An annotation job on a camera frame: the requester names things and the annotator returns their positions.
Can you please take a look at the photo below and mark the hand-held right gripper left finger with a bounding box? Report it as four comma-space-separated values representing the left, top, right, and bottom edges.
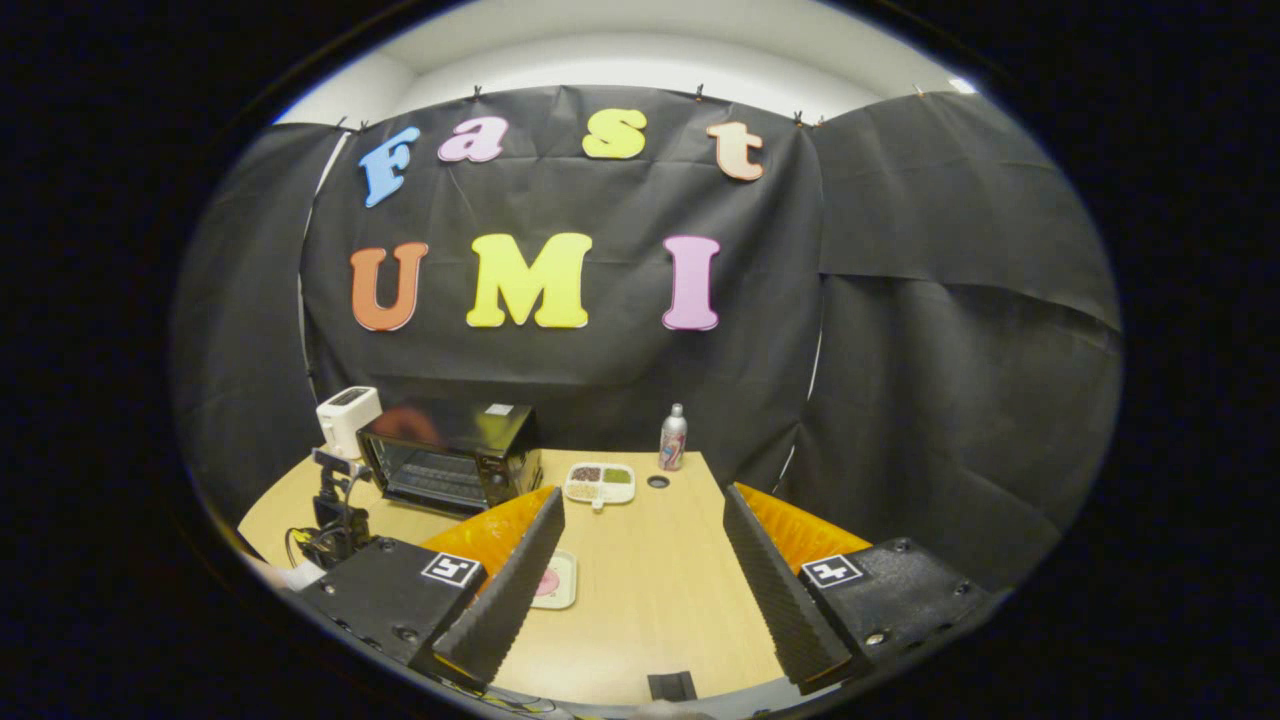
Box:
295, 487, 567, 691

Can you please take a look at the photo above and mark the white toaster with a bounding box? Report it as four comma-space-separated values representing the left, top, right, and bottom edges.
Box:
316, 386, 383, 461

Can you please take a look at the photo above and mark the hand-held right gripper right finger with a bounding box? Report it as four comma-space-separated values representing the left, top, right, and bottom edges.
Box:
722, 483, 1001, 696

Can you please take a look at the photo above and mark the black electric oven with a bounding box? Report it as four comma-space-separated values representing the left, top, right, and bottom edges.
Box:
356, 400, 544, 519

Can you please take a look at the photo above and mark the silver printed bottle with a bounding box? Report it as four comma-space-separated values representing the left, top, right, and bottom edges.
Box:
659, 403, 689, 472

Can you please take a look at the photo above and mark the white divided dish with grains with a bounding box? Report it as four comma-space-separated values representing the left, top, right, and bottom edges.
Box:
563, 461, 637, 513

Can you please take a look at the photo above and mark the cream square plate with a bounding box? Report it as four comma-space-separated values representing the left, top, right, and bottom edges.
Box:
530, 549, 579, 611

